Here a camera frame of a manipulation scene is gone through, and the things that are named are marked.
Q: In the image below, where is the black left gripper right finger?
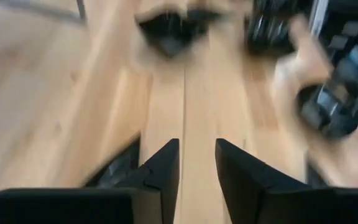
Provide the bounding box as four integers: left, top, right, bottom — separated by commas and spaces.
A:
215, 138, 358, 224

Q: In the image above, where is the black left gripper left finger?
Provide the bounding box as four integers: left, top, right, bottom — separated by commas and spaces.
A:
0, 138, 180, 224

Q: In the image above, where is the black leaf-shaped mini plate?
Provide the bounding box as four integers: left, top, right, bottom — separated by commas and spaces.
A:
136, 9, 221, 59

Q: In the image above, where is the black square mini plate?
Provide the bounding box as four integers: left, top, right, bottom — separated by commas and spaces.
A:
85, 139, 141, 189
246, 0, 295, 57

